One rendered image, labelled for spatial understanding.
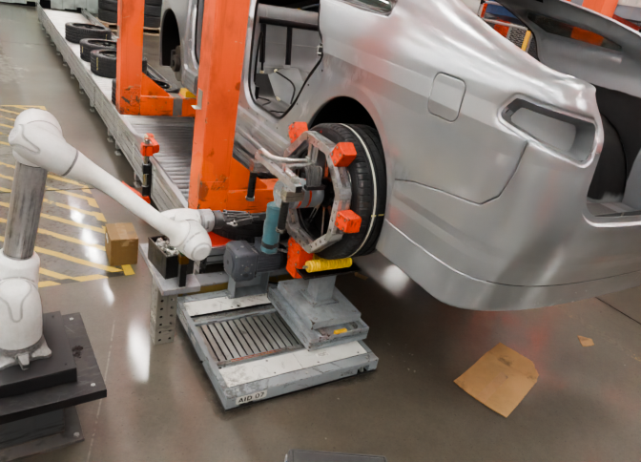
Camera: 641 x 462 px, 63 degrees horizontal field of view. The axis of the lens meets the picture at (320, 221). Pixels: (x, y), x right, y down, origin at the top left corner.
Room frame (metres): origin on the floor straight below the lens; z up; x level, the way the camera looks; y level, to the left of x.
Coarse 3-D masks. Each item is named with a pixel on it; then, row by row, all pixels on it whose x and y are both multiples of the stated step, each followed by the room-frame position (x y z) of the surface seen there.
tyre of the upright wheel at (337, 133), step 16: (320, 128) 2.46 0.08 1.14; (336, 128) 2.37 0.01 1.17; (352, 128) 2.40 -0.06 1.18; (368, 128) 2.47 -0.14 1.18; (368, 144) 2.31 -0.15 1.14; (368, 160) 2.23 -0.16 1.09; (384, 160) 2.28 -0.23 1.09; (352, 176) 2.20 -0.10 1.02; (368, 176) 2.18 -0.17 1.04; (384, 176) 2.24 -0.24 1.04; (352, 192) 2.18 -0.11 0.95; (368, 192) 2.15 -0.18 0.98; (384, 192) 2.20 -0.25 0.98; (352, 208) 2.16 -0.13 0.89; (368, 208) 2.14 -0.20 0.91; (384, 208) 2.19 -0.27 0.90; (368, 224) 2.14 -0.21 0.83; (352, 240) 2.13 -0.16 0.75; (368, 240) 2.18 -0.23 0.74; (320, 256) 2.29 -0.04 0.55; (336, 256) 2.20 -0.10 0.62; (352, 256) 2.25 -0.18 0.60
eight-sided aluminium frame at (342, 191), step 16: (304, 144) 2.48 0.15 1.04; (320, 144) 2.29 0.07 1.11; (336, 144) 2.29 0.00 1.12; (336, 176) 2.16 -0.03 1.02; (336, 192) 2.13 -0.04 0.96; (336, 208) 2.11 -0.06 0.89; (288, 224) 2.42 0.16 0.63; (304, 240) 2.29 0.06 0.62; (320, 240) 2.17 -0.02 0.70; (336, 240) 2.13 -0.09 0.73
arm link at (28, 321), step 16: (0, 288) 1.45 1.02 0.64; (16, 288) 1.47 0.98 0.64; (32, 288) 1.50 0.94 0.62; (0, 304) 1.41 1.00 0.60; (16, 304) 1.42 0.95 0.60; (32, 304) 1.46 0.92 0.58; (0, 320) 1.40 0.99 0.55; (16, 320) 1.41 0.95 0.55; (32, 320) 1.45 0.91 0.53; (0, 336) 1.40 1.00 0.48; (16, 336) 1.41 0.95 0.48; (32, 336) 1.45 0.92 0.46
